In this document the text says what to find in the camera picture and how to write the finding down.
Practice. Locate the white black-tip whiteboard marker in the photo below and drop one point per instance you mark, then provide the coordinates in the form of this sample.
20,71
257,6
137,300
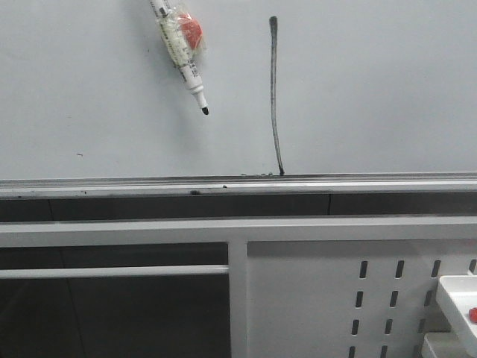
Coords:
182,36

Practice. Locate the white plastic tray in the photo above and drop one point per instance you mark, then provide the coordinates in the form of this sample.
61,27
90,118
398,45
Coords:
456,296

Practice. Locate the white box below tray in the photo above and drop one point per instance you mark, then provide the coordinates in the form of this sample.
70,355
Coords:
442,345

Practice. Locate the small red object in tray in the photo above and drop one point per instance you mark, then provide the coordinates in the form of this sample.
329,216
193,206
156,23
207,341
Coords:
472,314

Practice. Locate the large whiteboard with aluminium frame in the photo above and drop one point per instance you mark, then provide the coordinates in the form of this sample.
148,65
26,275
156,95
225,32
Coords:
320,95

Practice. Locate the white metal pegboard rack frame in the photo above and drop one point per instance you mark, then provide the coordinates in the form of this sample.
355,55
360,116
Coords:
337,287

